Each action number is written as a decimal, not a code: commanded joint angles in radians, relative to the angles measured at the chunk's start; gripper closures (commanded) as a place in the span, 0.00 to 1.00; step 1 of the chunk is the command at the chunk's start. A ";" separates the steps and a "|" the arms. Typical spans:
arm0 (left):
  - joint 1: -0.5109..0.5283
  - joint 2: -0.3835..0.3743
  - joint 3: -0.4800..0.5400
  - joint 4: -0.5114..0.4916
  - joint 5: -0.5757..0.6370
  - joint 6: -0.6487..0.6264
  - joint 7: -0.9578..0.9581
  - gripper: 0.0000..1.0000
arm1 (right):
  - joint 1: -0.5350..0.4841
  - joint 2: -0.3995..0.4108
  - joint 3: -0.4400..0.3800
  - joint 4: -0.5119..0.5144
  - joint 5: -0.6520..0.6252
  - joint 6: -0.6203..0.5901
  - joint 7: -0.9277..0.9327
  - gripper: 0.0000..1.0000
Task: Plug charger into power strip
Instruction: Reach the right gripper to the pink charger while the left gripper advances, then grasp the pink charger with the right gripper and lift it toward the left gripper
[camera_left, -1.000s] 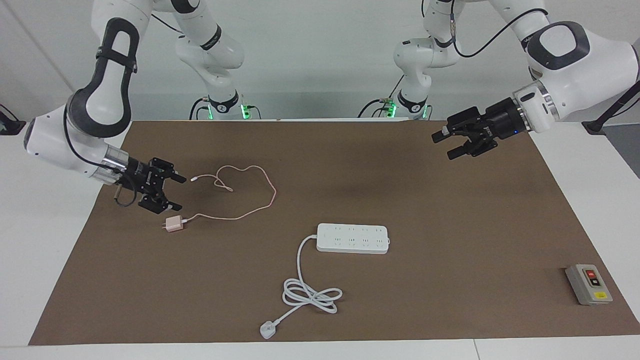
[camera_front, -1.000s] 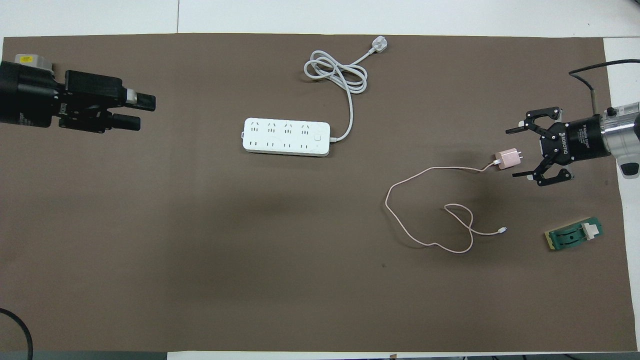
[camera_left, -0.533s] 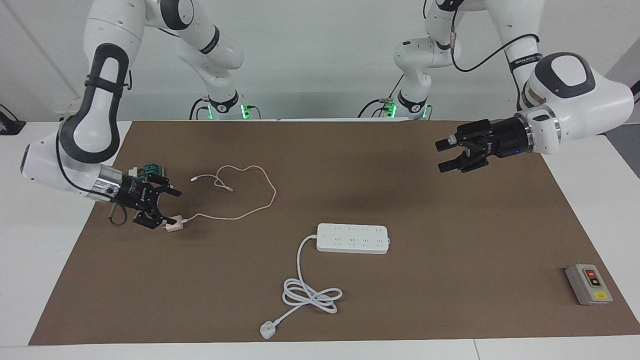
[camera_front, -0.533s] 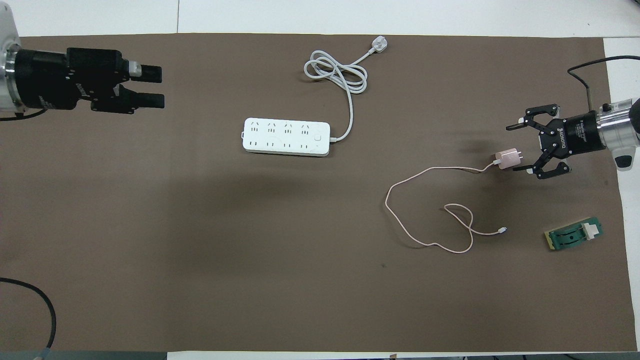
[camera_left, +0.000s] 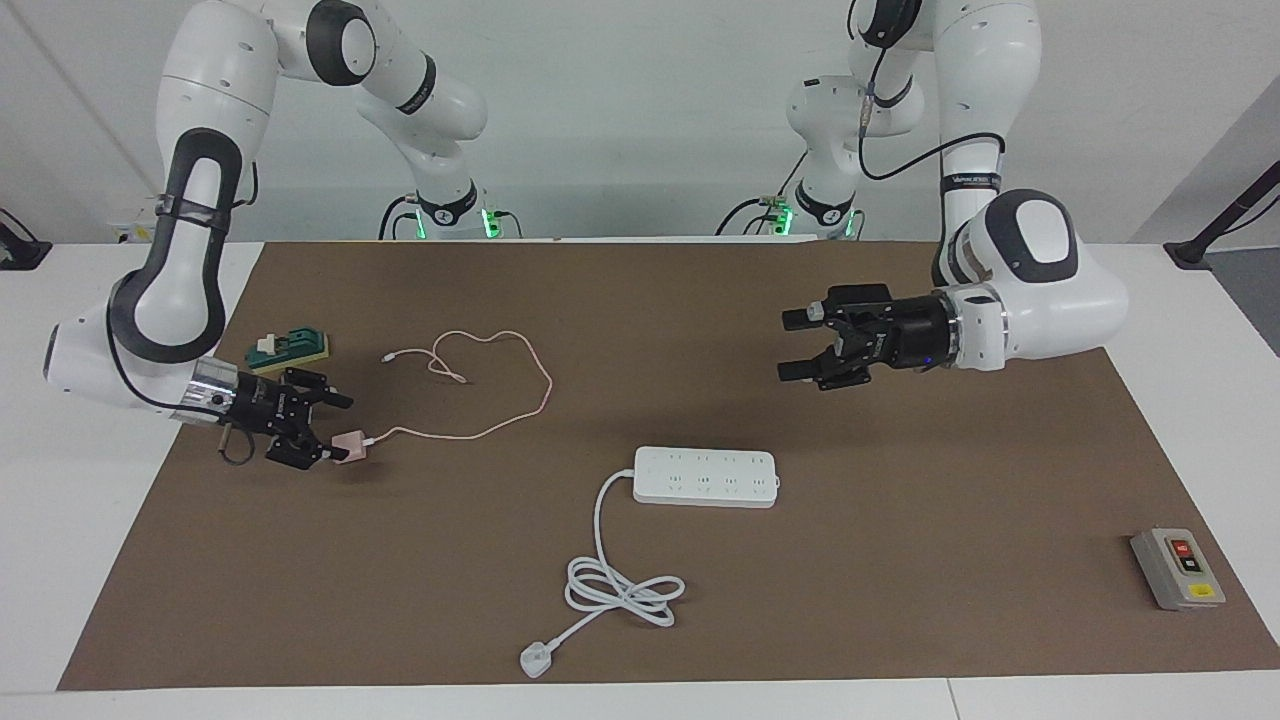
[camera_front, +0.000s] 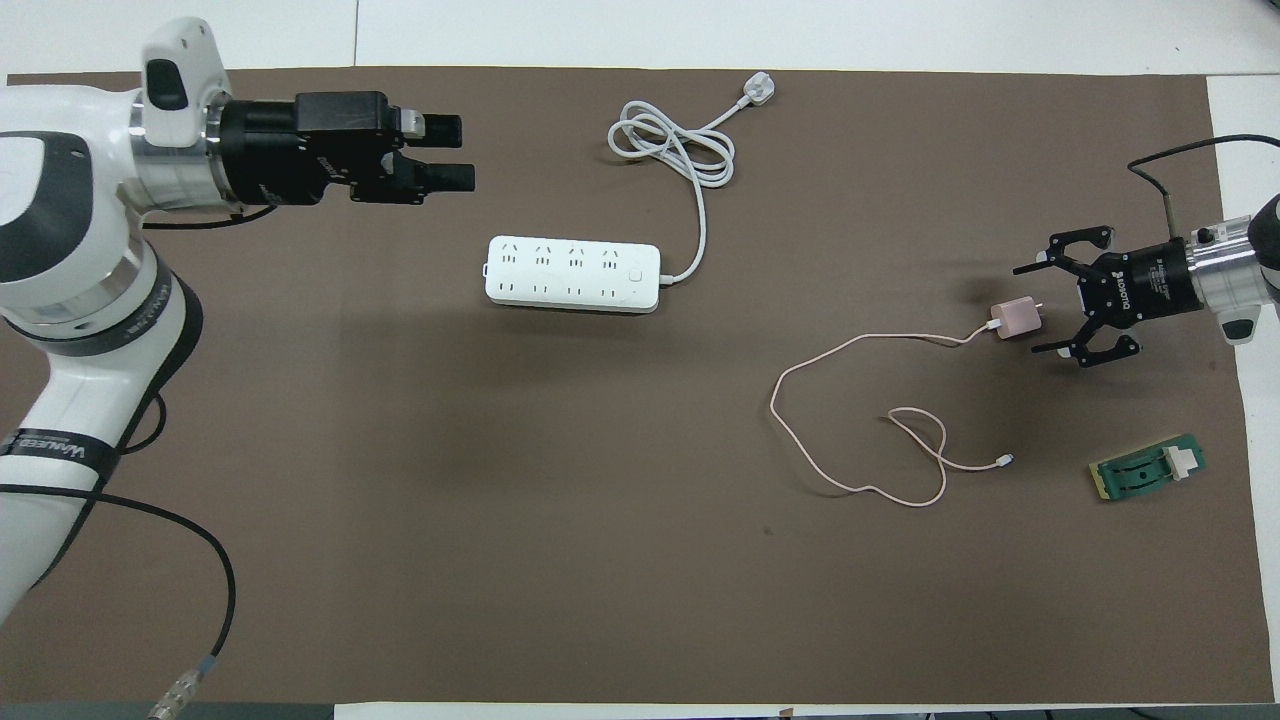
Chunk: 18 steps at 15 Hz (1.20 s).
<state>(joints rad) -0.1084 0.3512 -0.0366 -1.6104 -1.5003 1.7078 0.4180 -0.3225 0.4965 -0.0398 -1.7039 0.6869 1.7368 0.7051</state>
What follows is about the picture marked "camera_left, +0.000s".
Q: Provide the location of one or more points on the pink charger adapter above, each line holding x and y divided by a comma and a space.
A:
352, 446

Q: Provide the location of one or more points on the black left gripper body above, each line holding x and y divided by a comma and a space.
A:
915, 335

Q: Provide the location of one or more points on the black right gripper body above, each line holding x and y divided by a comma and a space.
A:
260, 405

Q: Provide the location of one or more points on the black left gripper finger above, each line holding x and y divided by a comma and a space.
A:
815, 316
830, 370

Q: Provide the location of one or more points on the green knife switch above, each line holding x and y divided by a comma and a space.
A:
295, 345

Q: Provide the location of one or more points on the white three-pin plug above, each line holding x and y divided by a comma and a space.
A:
537, 661

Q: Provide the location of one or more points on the grey on-off switch box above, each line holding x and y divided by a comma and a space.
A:
1180, 570

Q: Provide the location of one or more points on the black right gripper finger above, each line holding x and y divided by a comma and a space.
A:
318, 388
298, 450

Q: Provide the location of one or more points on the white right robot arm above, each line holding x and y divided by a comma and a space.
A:
210, 80

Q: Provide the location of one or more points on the white power strip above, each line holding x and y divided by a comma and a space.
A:
705, 478

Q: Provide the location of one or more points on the brown table mat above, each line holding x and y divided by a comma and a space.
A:
800, 600

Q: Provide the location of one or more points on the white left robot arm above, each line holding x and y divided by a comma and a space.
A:
1040, 290

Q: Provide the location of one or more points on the black clamp mount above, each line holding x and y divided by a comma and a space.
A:
20, 255

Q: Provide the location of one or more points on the yellow labelled white box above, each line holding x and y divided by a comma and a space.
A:
140, 233

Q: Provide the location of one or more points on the black camera stand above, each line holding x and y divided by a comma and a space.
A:
1190, 252

